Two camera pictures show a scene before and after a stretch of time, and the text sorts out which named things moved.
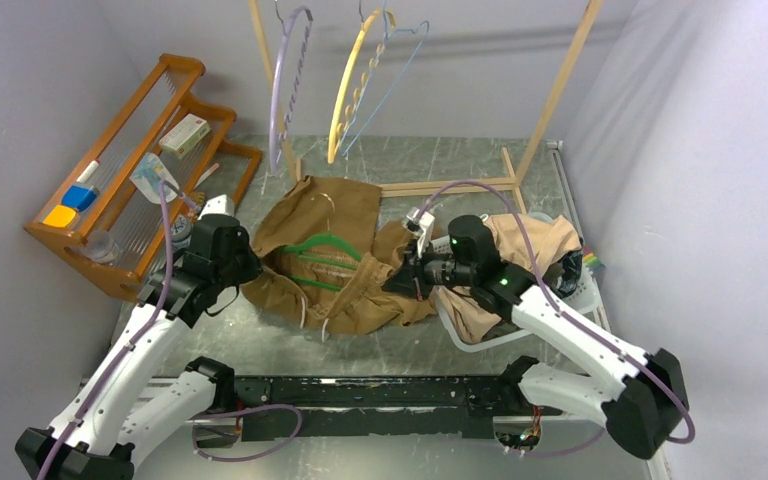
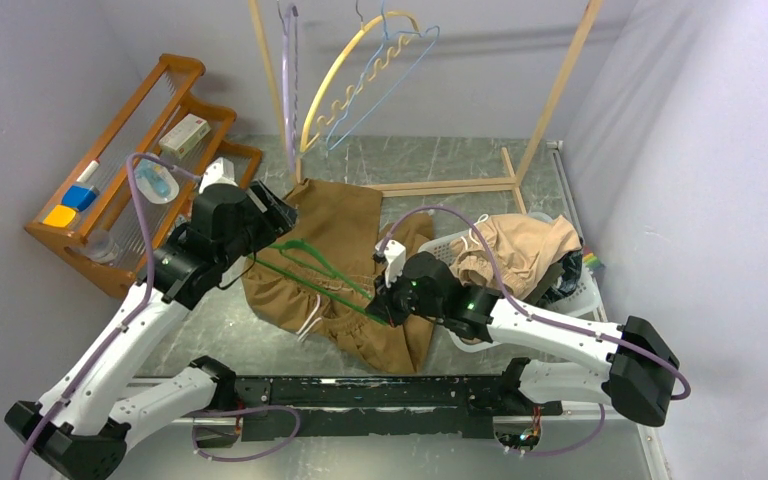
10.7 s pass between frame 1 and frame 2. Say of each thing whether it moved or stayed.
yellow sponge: stayed
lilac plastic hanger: moved
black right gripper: moved
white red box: stayed
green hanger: moved
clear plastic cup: stayed
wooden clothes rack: stayed
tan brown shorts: moved
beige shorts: stayed
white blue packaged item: stayed
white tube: stayed
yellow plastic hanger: moved
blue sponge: stayed
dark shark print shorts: stayed
